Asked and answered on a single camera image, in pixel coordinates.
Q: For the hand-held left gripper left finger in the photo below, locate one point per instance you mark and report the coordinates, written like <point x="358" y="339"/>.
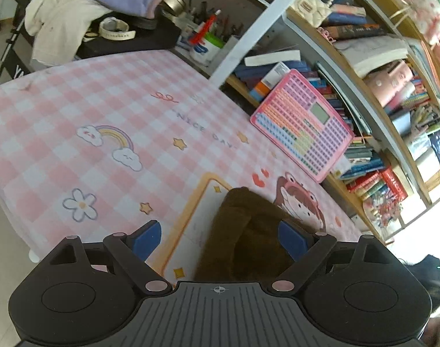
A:
<point x="147" y="240"/>

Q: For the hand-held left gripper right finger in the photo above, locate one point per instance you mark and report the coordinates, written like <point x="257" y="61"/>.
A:
<point x="294" y="240"/>

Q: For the red thick dictionary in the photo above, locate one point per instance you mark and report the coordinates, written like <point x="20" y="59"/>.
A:
<point x="364" y="184"/>

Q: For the row of books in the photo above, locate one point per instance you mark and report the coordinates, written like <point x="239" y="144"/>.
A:
<point x="361" y="168"/>

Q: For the pink learning tablet toy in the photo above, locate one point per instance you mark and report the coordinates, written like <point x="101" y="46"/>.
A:
<point x="303" y="130"/>

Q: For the red boxed book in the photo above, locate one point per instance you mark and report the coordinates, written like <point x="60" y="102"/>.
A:
<point x="395" y="184"/>

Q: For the dark cloth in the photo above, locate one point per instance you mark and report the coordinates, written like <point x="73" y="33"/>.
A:
<point x="426" y="278"/>

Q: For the pink checked cartoon desk mat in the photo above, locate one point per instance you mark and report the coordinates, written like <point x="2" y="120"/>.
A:
<point x="97" y="97"/>

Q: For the white orange carton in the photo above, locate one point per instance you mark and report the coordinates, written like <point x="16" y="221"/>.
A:
<point x="276" y="76"/>

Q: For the pile of assorted books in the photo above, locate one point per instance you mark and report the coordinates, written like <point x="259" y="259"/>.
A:
<point x="393" y="90"/>

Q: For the thick white-edged book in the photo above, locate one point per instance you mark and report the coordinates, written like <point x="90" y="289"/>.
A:
<point x="270" y="58"/>

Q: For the white pen holder cup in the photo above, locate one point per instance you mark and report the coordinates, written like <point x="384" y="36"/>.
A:
<point x="205" y="52"/>

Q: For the black side table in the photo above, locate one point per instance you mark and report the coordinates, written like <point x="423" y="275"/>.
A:
<point x="133" y="43"/>

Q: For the white tape roll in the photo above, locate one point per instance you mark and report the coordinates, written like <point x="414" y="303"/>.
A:
<point x="116" y="30"/>

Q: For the red tassel ornament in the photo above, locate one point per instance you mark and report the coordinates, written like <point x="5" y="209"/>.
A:
<point x="201" y="32"/>

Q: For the bunch of pens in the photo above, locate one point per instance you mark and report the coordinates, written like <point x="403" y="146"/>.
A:
<point x="212" y="18"/>

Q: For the white quilted handbag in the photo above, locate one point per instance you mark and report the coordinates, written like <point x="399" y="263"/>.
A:
<point x="312" y="3"/>

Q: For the cream jacket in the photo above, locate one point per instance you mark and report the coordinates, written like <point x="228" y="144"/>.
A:
<point x="57" y="18"/>

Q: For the round metal tin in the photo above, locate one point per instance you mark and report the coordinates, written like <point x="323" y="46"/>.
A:
<point x="173" y="1"/>

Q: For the wooden bookshelf with white frame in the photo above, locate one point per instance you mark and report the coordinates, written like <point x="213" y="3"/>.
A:
<point x="256" y="36"/>

